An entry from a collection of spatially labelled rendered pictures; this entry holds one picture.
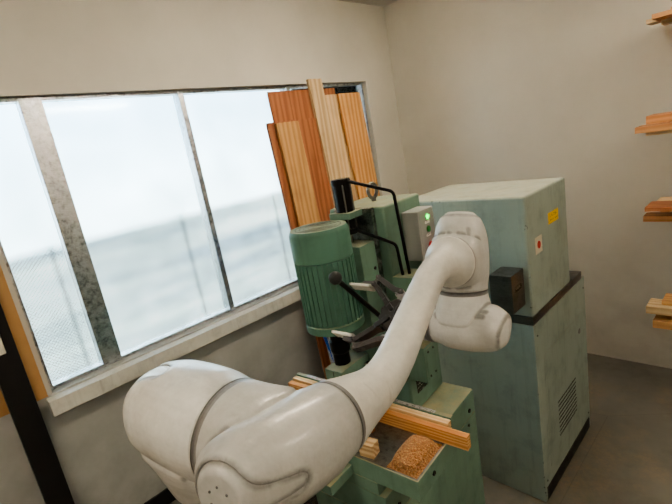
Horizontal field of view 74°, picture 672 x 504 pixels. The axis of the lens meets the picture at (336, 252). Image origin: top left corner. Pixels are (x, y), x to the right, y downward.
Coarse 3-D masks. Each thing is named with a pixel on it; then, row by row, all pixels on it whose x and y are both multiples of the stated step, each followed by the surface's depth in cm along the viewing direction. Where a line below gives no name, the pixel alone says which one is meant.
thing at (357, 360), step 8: (352, 352) 143; (360, 352) 142; (352, 360) 138; (360, 360) 138; (368, 360) 141; (328, 368) 135; (336, 368) 135; (344, 368) 134; (352, 368) 135; (360, 368) 138; (328, 376) 136; (336, 376) 133
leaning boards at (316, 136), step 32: (288, 96) 280; (320, 96) 293; (352, 96) 313; (288, 128) 273; (320, 128) 293; (352, 128) 313; (288, 160) 273; (320, 160) 295; (352, 160) 312; (288, 192) 276; (320, 192) 295; (352, 192) 317; (320, 352) 294
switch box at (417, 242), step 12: (408, 216) 139; (420, 216) 137; (432, 216) 143; (408, 228) 140; (420, 228) 138; (432, 228) 144; (408, 240) 141; (420, 240) 139; (408, 252) 143; (420, 252) 140
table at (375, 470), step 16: (384, 432) 128; (400, 432) 127; (384, 448) 121; (448, 448) 120; (352, 464) 122; (368, 464) 118; (384, 464) 116; (432, 464) 113; (336, 480) 117; (384, 480) 115; (400, 480) 111; (416, 480) 108; (432, 480) 113; (416, 496) 109
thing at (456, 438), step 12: (288, 384) 157; (300, 384) 155; (384, 420) 131; (396, 420) 128; (408, 420) 125; (420, 420) 124; (420, 432) 124; (432, 432) 121; (444, 432) 118; (456, 432) 117; (456, 444) 117; (468, 444) 115
